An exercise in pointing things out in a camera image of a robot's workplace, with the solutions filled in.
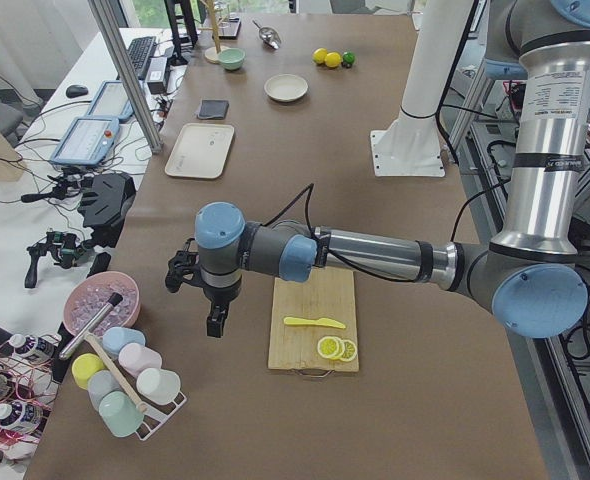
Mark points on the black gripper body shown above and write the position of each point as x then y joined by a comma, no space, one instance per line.
219,296

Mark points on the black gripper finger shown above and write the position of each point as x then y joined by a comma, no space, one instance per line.
216,319

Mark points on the cream round plate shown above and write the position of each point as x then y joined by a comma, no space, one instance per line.
286,88

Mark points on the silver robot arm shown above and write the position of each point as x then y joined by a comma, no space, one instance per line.
525,275

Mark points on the cream rectangular tray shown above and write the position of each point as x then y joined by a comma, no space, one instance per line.
200,151

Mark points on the yellow plastic knife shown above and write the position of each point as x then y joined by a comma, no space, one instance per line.
320,322

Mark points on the white plastic cup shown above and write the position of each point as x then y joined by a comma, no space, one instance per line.
159,385

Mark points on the pink plastic cup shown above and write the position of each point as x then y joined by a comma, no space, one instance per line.
134,358

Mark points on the black device housing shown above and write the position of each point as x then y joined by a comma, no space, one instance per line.
105,201

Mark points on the pink bowl of ice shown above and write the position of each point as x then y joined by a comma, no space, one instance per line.
93,293

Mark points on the blue plastic cup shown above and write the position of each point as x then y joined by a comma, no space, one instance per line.
115,338

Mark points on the bamboo cutting board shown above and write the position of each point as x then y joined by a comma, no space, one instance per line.
304,313

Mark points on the lemon slices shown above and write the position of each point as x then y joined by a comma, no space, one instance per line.
337,349

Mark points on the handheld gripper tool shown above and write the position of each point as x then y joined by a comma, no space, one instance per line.
63,248

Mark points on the grey plastic cup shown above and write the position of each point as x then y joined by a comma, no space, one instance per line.
100,385

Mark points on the mint green plastic cup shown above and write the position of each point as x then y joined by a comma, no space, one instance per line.
120,414

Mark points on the yellow plastic cup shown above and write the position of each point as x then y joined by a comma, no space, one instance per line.
84,367

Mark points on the blue teach pendant near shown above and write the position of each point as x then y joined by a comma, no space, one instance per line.
87,141

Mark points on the blue teach pendant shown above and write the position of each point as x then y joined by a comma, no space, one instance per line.
111,100
87,141

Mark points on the grey folded cloth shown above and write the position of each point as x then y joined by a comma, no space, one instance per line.
210,109

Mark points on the blue teach pendant far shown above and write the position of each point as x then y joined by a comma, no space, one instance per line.
111,100

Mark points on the black computer mouse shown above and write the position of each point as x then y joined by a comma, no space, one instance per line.
75,91

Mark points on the mint green bowl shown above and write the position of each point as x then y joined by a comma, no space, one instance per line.
231,59

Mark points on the wooden cup tree stand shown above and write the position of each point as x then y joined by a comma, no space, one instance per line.
211,54

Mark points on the black keyboard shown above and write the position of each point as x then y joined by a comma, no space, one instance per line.
140,52

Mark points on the steel scoop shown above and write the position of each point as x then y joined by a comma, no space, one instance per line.
268,35

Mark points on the yellow lemon far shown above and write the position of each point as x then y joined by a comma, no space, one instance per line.
319,56

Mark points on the yellow lemon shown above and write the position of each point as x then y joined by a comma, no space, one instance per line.
333,60
319,56

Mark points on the yellow lemon near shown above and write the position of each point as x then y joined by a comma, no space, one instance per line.
333,60

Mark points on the green lime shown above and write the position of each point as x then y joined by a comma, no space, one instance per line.
348,59

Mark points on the white wire cup rack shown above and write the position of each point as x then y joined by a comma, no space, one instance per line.
156,416

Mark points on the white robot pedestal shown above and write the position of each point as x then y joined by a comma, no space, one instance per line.
410,146

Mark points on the aluminium frame post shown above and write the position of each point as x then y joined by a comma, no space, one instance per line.
108,27

